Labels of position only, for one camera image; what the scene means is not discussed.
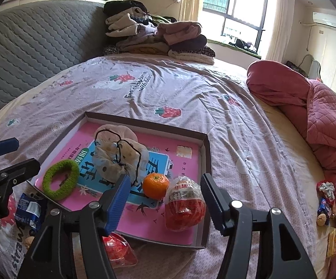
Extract yellow snack packet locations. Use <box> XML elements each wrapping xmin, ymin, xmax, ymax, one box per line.
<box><xmin>326</xmin><ymin>227</ymin><xmax>336</xmax><ymax>258</ymax></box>

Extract shallow brown cardboard box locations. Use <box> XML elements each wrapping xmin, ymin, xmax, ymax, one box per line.
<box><xmin>25</xmin><ymin>111</ymin><xmax>213</xmax><ymax>250</ymax></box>

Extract small snack pile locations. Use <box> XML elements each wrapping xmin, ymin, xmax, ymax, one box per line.
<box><xmin>316</xmin><ymin>180</ymin><xmax>336</xmax><ymax>227</ymax></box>

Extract strawberry print bed sheet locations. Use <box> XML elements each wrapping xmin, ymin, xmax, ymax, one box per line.
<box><xmin>0</xmin><ymin>54</ymin><xmax>331</xmax><ymax>279</ymax></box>

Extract white curved chair back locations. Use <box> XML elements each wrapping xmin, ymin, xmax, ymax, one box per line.
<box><xmin>302</xmin><ymin>54</ymin><xmax>321</xmax><ymax>79</ymax></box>

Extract green fuzzy hair scrunchie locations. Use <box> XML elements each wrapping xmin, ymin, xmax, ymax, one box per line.
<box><xmin>42</xmin><ymin>160</ymin><xmax>80</xmax><ymax>201</ymax></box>

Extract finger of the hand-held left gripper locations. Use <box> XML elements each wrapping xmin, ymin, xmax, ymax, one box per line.
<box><xmin>0</xmin><ymin>158</ymin><xmax>41</xmax><ymax>198</ymax></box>
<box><xmin>0</xmin><ymin>137</ymin><xmax>20</xmax><ymax>163</ymax></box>

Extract beige scrunchie with black trim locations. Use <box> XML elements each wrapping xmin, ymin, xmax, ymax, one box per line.
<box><xmin>94</xmin><ymin>124</ymin><xmax>150</xmax><ymax>187</ymax></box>

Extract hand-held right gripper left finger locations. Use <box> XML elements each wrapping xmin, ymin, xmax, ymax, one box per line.
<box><xmin>17</xmin><ymin>174</ymin><xmax>132</xmax><ymax>279</ymax></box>

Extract window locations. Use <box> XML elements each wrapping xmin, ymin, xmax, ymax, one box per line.
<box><xmin>203</xmin><ymin>0</ymin><xmax>270</xmax><ymax>51</ymax></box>

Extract pink quilt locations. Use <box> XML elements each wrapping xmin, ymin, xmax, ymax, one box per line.
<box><xmin>246</xmin><ymin>60</ymin><xmax>336</xmax><ymax>271</ymax></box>

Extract red snack packet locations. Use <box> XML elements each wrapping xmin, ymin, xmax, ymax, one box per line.
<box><xmin>102</xmin><ymin>232</ymin><xmax>138</xmax><ymax>269</ymax></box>
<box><xmin>164</xmin><ymin>175</ymin><xmax>207</xmax><ymax>232</ymax></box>

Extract blue snack packet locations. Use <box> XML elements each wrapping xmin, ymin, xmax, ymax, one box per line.
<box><xmin>14</xmin><ymin>192</ymin><xmax>48</xmax><ymax>233</ymax></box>

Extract dark bag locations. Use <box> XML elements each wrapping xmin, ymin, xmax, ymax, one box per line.
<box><xmin>286</xmin><ymin>60</ymin><xmax>306</xmax><ymax>74</ymax></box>

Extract orange tangerine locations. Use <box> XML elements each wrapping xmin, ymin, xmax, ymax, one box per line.
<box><xmin>143</xmin><ymin>173</ymin><xmax>170</xmax><ymax>199</ymax></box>

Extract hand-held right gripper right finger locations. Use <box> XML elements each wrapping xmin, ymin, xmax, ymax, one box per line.
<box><xmin>200</xmin><ymin>173</ymin><xmax>316</xmax><ymax>279</ymax></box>

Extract dark clothes heap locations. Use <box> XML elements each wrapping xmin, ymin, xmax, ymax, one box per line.
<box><xmin>229</xmin><ymin>38</ymin><xmax>258</xmax><ymax>53</ymax></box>

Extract white air conditioner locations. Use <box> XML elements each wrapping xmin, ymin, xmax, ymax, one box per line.
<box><xmin>312</xmin><ymin>12</ymin><xmax>336</xmax><ymax>30</ymax></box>

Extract pile of folded clothes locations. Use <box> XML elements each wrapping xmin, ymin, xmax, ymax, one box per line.
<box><xmin>102</xmin><ymin>0</ymin><xmax>216</xmax><ymax>66</ymax></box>

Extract grey quilted headboard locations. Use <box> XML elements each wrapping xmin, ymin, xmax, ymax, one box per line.
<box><xmin>0</xmin><ymin>0</ymin><xmax>110</xmax><ymax>125</ymax></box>

